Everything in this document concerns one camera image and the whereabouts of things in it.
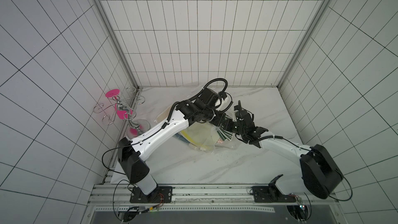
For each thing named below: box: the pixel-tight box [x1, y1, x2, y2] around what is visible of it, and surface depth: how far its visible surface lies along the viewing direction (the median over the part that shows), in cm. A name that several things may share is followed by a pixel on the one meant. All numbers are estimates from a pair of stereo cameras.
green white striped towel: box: [216, 125, 235, 142], surface depth 91 cm
